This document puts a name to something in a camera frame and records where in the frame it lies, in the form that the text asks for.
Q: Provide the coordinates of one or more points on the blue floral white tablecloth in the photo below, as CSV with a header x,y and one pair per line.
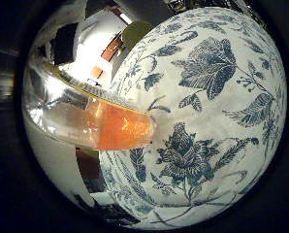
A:
x,y
199,129

